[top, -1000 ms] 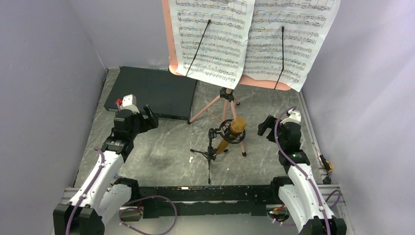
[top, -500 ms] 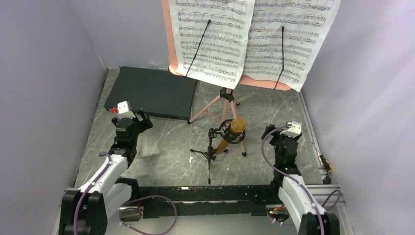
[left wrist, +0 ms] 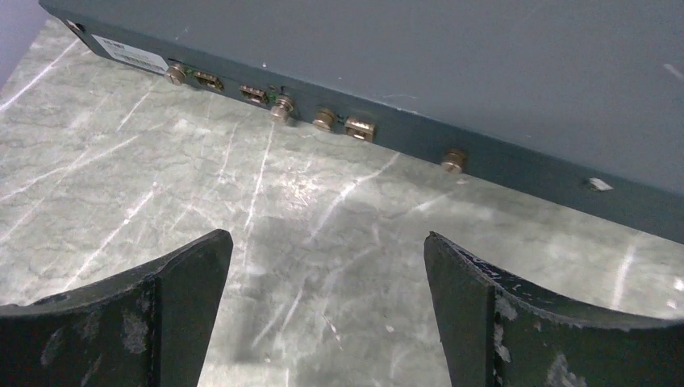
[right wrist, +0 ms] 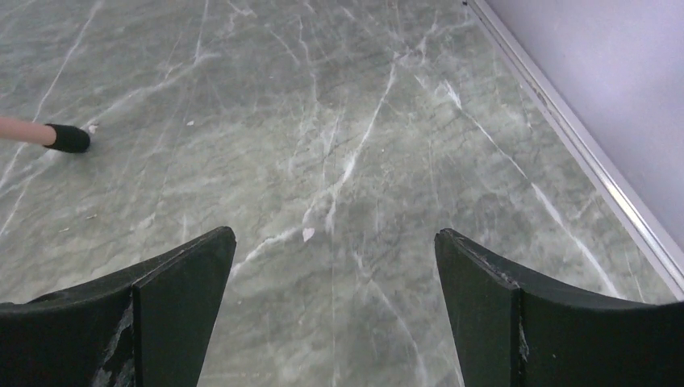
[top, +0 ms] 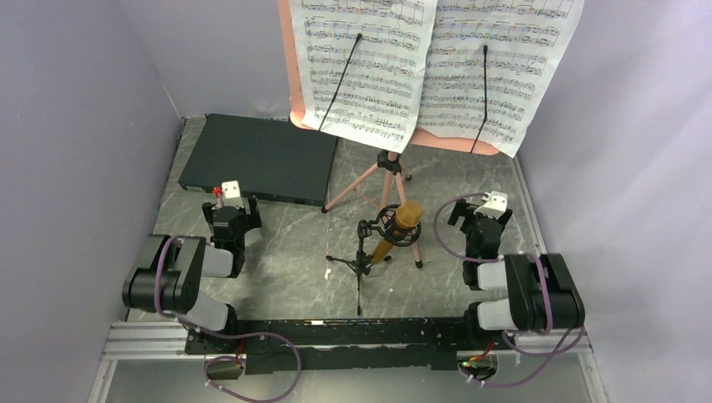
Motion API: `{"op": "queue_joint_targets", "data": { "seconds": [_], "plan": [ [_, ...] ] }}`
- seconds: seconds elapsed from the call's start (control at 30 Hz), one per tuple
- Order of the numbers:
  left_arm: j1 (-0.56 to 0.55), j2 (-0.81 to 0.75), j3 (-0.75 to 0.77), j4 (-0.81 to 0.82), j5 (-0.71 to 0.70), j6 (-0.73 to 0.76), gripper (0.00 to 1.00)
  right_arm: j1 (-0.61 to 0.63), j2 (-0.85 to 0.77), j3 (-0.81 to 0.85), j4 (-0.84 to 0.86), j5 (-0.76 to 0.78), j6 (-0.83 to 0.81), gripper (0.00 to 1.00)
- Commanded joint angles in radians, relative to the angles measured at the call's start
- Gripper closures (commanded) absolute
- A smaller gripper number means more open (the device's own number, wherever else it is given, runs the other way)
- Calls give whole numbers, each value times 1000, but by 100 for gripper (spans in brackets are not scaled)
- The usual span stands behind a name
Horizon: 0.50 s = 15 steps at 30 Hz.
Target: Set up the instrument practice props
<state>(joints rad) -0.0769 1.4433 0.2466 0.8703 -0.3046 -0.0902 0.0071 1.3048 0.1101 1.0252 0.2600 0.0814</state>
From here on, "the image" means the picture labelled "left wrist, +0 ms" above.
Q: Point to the black flat equipment box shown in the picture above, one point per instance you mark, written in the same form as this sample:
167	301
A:
576	102

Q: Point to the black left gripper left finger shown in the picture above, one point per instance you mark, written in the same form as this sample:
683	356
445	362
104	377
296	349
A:
147	326

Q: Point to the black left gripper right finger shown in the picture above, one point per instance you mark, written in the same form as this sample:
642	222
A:
498	329

